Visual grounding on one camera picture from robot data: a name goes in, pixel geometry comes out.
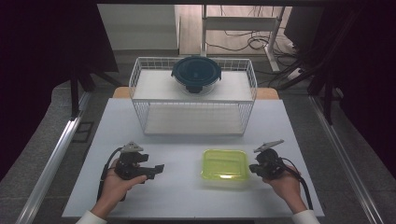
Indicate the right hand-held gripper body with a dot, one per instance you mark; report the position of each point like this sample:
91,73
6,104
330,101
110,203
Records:
269,163

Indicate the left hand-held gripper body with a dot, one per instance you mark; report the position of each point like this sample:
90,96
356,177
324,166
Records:
129,163

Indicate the green lidded square container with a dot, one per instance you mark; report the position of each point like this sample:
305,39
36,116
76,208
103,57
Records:
224,165

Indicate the round dark blue lidded container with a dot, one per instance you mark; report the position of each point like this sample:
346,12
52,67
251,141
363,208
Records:
196,73

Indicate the person's left hand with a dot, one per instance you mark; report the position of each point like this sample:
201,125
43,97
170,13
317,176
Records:
115,189

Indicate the person's right hand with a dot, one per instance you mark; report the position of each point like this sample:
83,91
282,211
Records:
288,189

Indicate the wooden table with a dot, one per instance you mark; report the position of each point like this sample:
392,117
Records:
267,93

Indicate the black tripod stand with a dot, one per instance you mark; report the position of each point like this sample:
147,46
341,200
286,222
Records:
323,84
82,84

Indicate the white cabinet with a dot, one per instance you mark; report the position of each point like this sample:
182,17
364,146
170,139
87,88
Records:
140,28

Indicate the black floor bracket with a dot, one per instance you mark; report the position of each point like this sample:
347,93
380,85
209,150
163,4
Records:
82,132

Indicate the aluminium rail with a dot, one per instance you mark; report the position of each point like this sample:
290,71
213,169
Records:
51,168
345,161

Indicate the white metal desk frame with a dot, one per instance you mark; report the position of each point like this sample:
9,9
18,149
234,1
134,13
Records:
239,23

